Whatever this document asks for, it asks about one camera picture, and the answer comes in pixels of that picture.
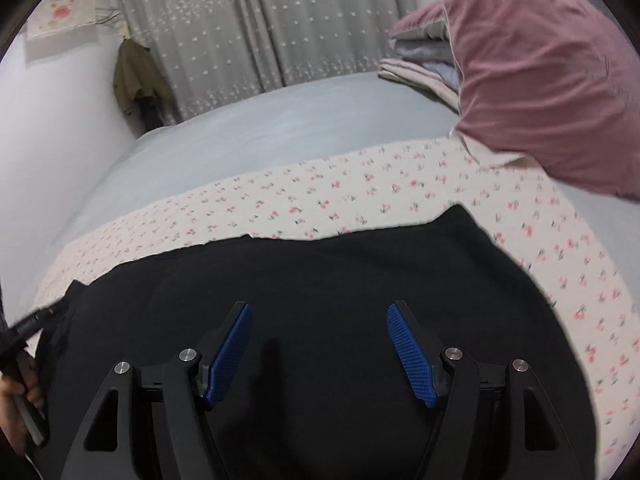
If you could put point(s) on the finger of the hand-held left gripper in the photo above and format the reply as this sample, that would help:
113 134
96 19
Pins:
40 320

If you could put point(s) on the wooden wall hook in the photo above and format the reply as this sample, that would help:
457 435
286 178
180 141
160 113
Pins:
126 31

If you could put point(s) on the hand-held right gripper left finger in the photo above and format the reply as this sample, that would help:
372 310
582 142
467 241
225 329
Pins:
227 355

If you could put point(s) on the cherry print cloth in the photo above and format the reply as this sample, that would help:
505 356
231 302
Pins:
350 195

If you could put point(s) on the black jacket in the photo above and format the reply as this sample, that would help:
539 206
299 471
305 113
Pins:
320 310

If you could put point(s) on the pink velvet pillow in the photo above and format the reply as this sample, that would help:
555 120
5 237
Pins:
540 65

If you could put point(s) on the dark hanging cloth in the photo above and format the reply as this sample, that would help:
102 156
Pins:
150 112

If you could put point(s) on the person's left hand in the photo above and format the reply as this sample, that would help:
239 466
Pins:
34 387

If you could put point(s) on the grey star print curtain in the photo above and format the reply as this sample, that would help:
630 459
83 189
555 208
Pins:
270 25

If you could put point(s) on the olive green hanging jacket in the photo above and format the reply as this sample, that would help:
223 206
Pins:
137 75

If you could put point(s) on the stack of folded linens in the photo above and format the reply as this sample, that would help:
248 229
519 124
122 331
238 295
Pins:
425 67

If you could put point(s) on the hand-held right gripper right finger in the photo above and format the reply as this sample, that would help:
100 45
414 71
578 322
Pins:
410 355

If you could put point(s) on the white printed wall cloth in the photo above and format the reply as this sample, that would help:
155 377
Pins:
65 22

